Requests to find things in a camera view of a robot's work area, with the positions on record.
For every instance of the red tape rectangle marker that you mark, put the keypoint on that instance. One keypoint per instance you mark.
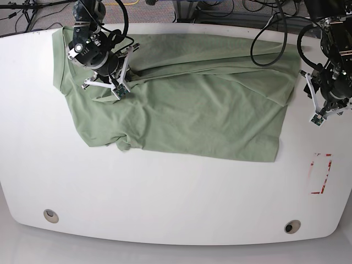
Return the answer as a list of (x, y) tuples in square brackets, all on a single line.
[(319, 171)]

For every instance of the green polo shirt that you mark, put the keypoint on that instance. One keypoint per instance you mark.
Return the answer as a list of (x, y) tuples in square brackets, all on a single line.
[(190, 93)]

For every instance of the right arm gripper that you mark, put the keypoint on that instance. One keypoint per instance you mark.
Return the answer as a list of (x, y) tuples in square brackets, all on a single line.
[(111, 70)]

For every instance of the black tripod legs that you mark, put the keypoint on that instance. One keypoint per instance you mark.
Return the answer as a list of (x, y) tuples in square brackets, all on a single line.
[(28, 10)]

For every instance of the right table cable grommet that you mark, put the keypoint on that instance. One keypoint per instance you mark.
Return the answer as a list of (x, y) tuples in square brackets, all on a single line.
[(292, 226)]

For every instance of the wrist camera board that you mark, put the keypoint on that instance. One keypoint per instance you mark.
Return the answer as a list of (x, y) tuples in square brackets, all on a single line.
[(120, 91), (318, 120)]

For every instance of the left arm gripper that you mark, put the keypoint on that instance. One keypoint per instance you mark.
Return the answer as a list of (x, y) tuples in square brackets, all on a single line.
[(330, 95)]

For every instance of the left table cable grommet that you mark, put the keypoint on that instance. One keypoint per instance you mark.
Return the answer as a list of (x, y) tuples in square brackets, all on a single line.
[(50, 216)]

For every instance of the table cable grommet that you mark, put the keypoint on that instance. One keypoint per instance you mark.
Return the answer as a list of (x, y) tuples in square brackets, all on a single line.
[(292, 226), (50, 216)]

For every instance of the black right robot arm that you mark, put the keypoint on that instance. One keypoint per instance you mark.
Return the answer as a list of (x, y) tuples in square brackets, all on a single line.
[(91, 40)]

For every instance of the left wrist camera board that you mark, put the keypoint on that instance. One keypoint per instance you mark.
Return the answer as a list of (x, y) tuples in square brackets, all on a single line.
[(318, 120)]

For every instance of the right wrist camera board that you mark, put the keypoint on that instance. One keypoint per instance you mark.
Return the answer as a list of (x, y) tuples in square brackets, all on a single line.
[(120, 91)]

